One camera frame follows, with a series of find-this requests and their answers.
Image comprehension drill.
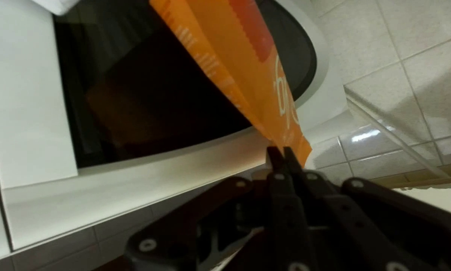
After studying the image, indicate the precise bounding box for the white microwave oven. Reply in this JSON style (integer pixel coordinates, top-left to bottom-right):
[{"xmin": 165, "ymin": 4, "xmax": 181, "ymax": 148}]
[{"xmin": 0, "ymin": 0, "xmax": 351, "ymax": 265}]

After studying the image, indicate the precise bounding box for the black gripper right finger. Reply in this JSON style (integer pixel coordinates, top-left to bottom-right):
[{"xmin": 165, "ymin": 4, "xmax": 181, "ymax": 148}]
[{"xmin": 285, "ymin": 148, "xmax": 428, "ymax": 271}]

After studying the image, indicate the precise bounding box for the orange packet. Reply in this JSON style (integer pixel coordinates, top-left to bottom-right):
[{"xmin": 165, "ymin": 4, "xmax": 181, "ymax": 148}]
[{"xmin": 151, "ymin": 0, "xmax": 312, "ymax": 166}]

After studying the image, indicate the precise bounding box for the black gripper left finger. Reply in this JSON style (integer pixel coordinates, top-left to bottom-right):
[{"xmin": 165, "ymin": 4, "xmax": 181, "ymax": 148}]
[{"xmin": 267, "ymin": 146, "xmax": 318, "ymax": 271}]

